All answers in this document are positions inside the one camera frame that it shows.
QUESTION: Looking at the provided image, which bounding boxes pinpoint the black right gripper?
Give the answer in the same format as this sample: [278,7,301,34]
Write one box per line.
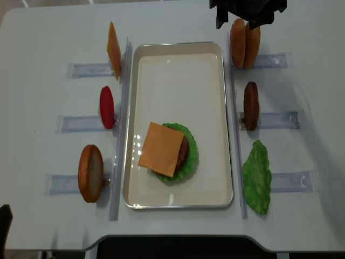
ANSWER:
[209,0,287,29]

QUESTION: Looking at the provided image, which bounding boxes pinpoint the sesame top bun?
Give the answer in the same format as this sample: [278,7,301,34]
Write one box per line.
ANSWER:
[243,22,261,69]

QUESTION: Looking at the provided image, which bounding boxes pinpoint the clear rack near cheese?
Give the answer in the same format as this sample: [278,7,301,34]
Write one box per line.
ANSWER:
[68,63,114,78]

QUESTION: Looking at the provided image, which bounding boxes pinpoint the clear left long rail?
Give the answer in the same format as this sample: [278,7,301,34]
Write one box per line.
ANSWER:
[109,38,133,221]

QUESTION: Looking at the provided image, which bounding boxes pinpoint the clear rack near buns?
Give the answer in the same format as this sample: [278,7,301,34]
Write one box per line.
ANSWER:
[231,52,293,70]

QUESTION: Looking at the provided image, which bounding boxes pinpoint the standing orange cheese slice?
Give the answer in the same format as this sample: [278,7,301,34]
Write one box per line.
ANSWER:
[107,22,121,80]

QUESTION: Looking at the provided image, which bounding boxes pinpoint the bottom bun slice on rack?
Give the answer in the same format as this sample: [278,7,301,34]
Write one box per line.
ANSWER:
[78,145,104,203]

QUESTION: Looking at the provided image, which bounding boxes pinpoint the clear rack near tomato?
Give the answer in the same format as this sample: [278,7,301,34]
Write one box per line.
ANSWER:
[55,115,116,133]

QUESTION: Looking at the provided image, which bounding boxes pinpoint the meat patty on burger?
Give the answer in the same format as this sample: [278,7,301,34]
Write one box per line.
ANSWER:
[175,137,189,173]

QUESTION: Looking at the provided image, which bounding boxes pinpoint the green lettuce leaf on rack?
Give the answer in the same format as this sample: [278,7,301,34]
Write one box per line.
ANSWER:
[242,140,272,215]

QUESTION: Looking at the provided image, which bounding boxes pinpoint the clear right long rail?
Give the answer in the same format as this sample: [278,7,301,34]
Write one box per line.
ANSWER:
[227,31,247,219]

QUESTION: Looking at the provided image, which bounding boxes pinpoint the cheese slice on burger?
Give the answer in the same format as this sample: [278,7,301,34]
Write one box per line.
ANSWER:
[138,122,184,178]

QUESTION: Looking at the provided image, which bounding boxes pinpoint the lettuce leaf on tray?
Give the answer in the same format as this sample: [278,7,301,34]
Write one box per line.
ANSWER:
[151,123,198,184]

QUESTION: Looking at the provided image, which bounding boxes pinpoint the dark object at corner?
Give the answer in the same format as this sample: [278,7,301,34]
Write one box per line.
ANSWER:
[0,204,13,253]

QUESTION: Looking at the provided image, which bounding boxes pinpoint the clear long rail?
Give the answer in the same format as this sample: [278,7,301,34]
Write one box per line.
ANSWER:
[109,38,133,221]
[227,31,247,219]

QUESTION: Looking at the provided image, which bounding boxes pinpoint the red tomato slice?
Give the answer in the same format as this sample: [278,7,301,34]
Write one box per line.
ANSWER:
[99,86,115,130]

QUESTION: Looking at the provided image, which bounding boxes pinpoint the clear rack near bun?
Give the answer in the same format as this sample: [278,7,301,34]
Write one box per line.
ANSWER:
[45,174,113,196]

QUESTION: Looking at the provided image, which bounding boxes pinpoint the metal tray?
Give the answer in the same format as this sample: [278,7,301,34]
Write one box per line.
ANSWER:
[122,42,233,209]

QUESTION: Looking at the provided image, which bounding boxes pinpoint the brown meat patty on rack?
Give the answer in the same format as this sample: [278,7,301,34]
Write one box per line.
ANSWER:
[244,81,259,131]

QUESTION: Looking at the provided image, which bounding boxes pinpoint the clear rack near lettuce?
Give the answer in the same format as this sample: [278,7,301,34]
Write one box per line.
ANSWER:
[271,171,318,193]

